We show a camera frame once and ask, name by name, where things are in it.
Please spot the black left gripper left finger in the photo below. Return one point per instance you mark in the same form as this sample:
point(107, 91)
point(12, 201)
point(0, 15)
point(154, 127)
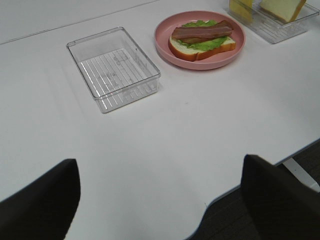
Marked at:
point(44, 209)

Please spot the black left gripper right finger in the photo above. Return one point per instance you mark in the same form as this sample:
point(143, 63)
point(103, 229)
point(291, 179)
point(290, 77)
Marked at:
point(281, 207)

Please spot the green lettuce leaf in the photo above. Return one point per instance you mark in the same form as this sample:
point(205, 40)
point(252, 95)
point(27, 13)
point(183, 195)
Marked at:
point(204, 45)

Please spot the bread slice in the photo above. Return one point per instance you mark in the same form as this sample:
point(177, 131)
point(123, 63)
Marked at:
point(188, 54)
point(285, 10)

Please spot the bacon strip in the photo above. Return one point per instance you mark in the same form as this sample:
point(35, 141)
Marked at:
point(199, 34)

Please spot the yellow cheese slice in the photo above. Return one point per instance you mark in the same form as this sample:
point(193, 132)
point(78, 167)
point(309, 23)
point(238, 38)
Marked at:
point(242, 8)

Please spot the white table leg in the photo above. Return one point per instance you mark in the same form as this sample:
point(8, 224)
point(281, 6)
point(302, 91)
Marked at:
point(301, 175)

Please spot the clear plastic left tray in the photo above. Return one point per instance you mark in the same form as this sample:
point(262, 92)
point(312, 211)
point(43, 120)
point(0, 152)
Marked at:
point(115, 69)

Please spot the clear plastic tray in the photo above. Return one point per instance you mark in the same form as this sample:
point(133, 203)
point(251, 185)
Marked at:
point(115, 69)
point(274, 30)

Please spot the clear plastic right tray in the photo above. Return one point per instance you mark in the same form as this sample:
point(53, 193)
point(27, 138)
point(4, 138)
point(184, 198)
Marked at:
point(274, 30)

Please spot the pink round plate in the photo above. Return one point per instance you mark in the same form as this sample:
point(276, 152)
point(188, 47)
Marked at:
point(164, 30)

